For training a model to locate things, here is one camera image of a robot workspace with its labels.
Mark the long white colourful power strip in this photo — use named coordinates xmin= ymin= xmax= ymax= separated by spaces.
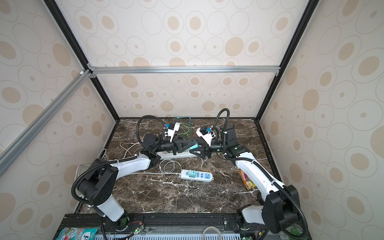
xmin=157 ymin=151 xmax=197 ymax=160

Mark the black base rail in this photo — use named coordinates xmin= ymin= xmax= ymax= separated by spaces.
xmin=55 ymin=213 xmax=275 ymax=240

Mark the short white blue power strip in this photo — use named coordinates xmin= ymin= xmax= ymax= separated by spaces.
xmin=180 ymin=170 xmax=214 ymax=183

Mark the diagonal aluminium rail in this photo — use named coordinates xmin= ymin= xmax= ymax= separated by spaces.
xmin=1 ymin=70 xmax=91 ymax=175

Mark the colourful candy bag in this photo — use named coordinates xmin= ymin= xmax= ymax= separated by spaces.
xmin=238 ymin=169 xmax=257 ymax=191

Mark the green usb cable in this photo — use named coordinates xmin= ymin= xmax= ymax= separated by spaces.
xmin=176 ymin=116 xmax=196 ymax=139

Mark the white power strip cord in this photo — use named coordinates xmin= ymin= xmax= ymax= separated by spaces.
xmin=74 ymin=148 xmax=182 ymax=178

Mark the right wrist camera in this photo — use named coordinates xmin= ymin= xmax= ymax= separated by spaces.
xmin=196 ymin=128 xmax=216 ymax=146

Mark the pink usb cable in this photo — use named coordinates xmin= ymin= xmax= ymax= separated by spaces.
xmin=119 ymin=140 xmax=145 ymax=157

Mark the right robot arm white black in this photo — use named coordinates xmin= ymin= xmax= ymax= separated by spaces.
xmin=190 ymin=108 xmax=309 ymax=240

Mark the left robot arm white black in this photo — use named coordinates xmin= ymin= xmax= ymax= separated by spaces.
xmin=71 ymin=115 xmax=198 ymax=229

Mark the green snack packet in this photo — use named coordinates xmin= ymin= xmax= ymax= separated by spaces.
xmin=56 ymin=228 xmax=98 ymax=240

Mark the teal charger plug back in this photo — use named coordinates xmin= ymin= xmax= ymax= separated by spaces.
xmin=190 ymin=144 xmax=199 ymax=150

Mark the horizontal aluminium rail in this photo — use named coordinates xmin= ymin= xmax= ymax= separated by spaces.
xmin=90 ymin=66 xmax=280 ymax=74

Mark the teal charger plug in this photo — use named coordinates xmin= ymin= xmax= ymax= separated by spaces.
xmin=190 ymin=144 xmax=199 ymax=150
xmin=189 ymin=170 xmax=197 ymax=178

